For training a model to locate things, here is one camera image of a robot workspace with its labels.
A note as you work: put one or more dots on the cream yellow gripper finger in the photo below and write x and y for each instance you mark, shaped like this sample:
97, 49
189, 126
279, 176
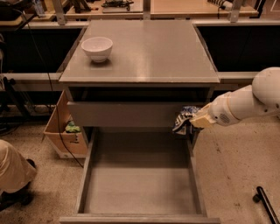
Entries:
202, 118

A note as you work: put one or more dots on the blue chip bag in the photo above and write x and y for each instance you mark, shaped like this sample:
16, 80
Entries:
182, 122

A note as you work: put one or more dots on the black robot base wheel leg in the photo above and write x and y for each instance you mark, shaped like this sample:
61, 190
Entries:
261, 196

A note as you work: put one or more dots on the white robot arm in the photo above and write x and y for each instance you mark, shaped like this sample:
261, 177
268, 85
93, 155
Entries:
261, 98

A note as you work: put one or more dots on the grey drawer cabinet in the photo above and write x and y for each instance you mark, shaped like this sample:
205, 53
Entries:
151, 61

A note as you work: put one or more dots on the open grey bottom drawer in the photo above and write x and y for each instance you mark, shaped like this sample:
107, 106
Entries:
140, 177

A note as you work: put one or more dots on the closed grey middle drawer front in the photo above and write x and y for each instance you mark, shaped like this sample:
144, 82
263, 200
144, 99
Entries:
124, 114

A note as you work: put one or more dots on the white ceramic bowl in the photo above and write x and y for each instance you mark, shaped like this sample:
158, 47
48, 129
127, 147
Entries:
97, 49

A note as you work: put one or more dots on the green toy in box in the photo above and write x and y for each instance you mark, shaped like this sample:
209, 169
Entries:
71, 127

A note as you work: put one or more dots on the cardboard box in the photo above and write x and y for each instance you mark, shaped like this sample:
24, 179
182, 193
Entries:
66, 144

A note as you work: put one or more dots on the black office chair base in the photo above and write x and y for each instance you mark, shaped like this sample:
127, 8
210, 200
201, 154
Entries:
23, 196

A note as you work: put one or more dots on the person's leg in khaki trousers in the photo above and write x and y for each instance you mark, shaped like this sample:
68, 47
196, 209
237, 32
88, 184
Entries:
15, 171

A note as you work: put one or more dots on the wooden workbench in background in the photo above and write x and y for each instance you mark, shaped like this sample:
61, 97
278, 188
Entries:
14, 13

